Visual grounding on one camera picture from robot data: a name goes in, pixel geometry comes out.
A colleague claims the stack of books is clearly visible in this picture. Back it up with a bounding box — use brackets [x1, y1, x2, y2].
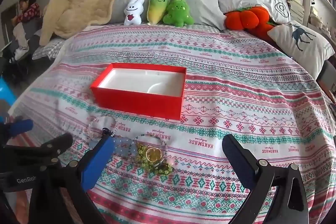
[285, 0, 305, 25]

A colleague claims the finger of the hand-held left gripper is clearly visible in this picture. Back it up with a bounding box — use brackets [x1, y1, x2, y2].
[0, 134, 74, 174]
[0, 119, 34, 144]

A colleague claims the clear bead bracelet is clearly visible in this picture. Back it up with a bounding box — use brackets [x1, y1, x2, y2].
[88, 115, 118, 139]

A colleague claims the gold ring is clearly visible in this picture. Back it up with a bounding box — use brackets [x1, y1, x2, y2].
[146, 147, 163, 163]

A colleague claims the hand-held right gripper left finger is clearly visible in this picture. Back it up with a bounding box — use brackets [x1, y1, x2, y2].
[28, 129, 117, 224]

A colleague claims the grey checkered bed sheet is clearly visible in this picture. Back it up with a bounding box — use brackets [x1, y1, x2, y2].
[31, 38, 66, 60]

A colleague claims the red tomato plush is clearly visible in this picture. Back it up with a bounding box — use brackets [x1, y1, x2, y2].
[224, 6, 276, 42]

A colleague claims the beige fleece blanket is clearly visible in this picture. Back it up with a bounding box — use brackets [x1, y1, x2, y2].
[39, 0, 135, 46]

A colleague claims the white rabbit plush toy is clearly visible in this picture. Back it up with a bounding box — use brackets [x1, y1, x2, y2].
[124, 0, 146, 26]

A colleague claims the white deer print pillow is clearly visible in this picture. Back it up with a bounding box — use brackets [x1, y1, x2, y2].
[267, 21, 336, 67]

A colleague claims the light blue plastic object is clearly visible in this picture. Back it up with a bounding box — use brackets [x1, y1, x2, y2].
[0, 74, 16, 119]

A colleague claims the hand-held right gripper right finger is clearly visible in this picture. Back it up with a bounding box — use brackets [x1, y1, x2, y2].
[222, 134, 310, 224]

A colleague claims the pale blue bead bracelet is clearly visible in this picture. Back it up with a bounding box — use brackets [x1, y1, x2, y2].
[113, 136, 137, 159]

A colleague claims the red jewelry box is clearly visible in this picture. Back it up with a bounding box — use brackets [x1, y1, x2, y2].
[90, 63, 187, 121]

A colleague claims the patterned red green bedspread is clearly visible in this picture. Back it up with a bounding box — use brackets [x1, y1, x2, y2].
[10, 23, 336, 224]

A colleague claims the green tree plush toy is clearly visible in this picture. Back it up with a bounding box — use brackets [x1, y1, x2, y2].
[163, 0, 195, 25]

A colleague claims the yellow green radish plush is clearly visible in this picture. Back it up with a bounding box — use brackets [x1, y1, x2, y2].
[146, 0, 169, 25]

